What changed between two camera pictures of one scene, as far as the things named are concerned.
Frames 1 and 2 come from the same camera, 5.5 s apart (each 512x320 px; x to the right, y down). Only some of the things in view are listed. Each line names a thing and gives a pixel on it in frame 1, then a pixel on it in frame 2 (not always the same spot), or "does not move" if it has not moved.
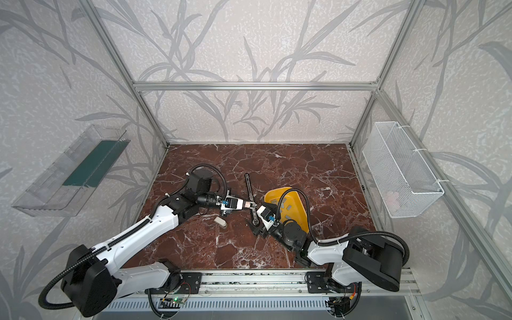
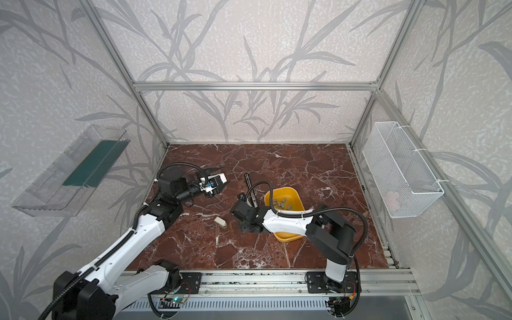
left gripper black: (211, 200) → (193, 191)
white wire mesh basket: (407, 185) does not move
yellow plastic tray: (292, 208) does not move
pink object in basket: (391, 199) does not move
